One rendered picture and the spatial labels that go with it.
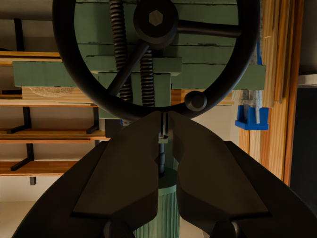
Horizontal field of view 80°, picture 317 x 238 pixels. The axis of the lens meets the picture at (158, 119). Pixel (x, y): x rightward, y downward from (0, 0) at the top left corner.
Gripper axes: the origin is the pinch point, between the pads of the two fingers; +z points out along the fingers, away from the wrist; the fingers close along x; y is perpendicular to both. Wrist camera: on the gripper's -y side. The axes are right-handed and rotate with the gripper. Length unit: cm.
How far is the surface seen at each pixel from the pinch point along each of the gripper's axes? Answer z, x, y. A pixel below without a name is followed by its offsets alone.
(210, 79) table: 32.7, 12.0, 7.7
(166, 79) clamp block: 23.6, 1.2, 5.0
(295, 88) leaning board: 132, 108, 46
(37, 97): 46, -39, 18
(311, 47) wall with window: 150, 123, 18
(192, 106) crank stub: 8.5, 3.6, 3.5
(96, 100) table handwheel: 13.8, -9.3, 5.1
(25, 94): 46, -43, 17
